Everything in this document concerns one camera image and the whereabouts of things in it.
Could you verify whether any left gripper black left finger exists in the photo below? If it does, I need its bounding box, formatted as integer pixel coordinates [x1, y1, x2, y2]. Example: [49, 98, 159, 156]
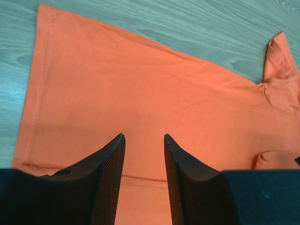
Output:
[0, 134, 126, 225]

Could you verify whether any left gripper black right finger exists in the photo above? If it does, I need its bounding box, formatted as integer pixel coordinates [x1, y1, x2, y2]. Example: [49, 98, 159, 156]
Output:
[164, 134, 300, 225]

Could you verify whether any orange t shirt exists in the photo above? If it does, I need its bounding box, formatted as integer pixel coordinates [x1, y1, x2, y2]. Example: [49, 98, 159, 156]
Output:
[12, 4, 300, 225]

